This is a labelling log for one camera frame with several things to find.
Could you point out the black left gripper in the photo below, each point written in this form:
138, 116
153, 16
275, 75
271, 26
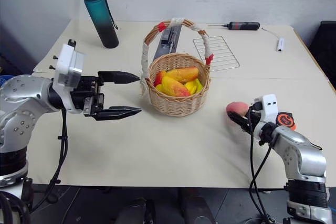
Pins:
88, 87

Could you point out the grey metal rail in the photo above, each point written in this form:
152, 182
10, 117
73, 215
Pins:
168, 43

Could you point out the yellow fruit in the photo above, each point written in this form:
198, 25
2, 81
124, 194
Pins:
194, 86

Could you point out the black robot body part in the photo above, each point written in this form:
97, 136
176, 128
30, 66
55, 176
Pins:
13, 208

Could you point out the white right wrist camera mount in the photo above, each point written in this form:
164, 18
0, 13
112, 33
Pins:
269, 108

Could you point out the black electric screwdriver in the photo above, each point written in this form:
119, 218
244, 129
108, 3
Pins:
242, 26

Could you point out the teal black water bottle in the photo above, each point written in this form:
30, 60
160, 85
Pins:
101, 14

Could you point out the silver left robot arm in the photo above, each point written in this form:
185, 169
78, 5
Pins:
23, 103

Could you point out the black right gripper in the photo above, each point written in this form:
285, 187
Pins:
252, 120

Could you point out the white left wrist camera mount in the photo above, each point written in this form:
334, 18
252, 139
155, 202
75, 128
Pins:
68, 69

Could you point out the small red orange fruit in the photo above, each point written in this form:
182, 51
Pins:
159, 77

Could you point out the blue object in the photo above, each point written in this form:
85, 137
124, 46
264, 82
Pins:
5, 78

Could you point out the pink peach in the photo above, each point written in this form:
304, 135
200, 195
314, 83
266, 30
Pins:
236, 108

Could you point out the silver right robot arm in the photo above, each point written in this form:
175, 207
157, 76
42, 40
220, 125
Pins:
302, 155

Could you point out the large yellow red mango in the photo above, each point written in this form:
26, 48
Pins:
174, 87

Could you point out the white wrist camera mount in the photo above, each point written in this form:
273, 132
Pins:
68, 69
269, 108

